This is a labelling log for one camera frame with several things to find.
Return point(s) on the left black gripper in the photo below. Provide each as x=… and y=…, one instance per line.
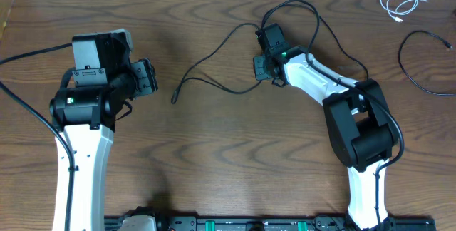
x=149, y=82

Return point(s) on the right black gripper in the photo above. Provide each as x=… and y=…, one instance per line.
x=259, y=73

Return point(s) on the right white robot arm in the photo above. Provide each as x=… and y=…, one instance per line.
x=360, y=127

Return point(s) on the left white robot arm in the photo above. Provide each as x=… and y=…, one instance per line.
x=84, y=112

